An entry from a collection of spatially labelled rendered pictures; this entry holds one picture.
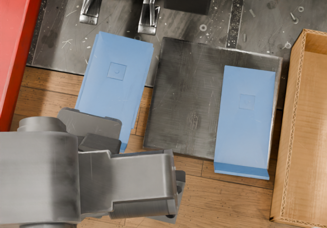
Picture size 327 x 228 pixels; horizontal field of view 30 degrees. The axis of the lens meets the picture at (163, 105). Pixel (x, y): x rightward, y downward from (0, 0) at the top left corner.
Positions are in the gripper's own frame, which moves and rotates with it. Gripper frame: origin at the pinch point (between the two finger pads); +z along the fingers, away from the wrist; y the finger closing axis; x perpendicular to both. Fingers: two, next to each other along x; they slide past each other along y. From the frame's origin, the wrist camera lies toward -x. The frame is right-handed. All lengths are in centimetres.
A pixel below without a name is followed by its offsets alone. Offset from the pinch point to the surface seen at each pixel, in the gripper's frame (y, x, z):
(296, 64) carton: 13.2, -22.9, 12.6
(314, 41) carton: 16.6, -24.9, 14.8
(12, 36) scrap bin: 7.5, 16.0, 16.9
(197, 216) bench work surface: -9.0, -14.7, 8.1
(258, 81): 9.6, -18.9, 14.2
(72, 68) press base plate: 5.2, 6.7, 15.9
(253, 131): 3.3, -19.5, 11.1
